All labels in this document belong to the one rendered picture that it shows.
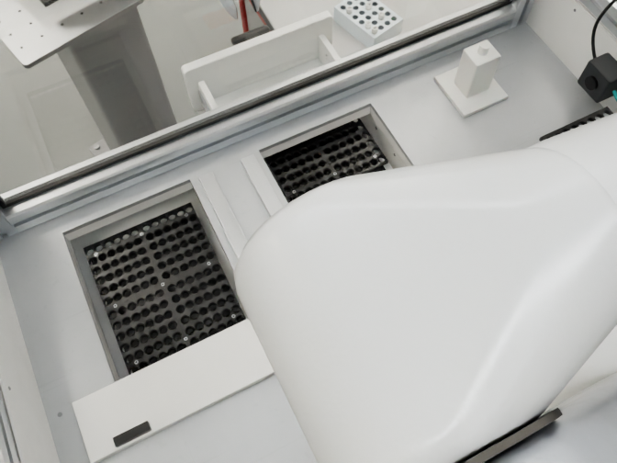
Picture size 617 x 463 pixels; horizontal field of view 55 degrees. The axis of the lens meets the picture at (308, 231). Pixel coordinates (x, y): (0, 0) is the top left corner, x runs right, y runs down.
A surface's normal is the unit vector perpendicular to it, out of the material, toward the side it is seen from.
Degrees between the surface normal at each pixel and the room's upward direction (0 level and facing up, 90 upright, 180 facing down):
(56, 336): 0
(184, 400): 0
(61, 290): 0
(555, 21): 90
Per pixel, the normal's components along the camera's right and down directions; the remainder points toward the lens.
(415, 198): -0.14, -0.64
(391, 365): -0.22, -0.34
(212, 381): -0.02, -0.45
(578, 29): -0.89, 0.41
